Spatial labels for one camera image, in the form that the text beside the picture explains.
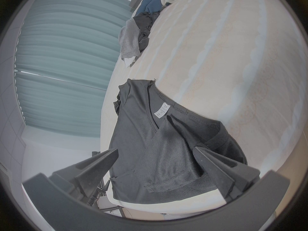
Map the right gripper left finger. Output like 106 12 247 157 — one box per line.
49 148 119 200

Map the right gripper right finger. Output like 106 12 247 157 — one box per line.
194 146 261 200

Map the black T-shirt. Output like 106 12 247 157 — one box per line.
108 78 248 203

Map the bed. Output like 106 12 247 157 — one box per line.
99 0 306 215

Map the pile of clothes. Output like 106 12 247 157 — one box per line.
118 0 186 68

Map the blue-green curtain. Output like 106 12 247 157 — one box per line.
14 70 107 139
15 0 135 92

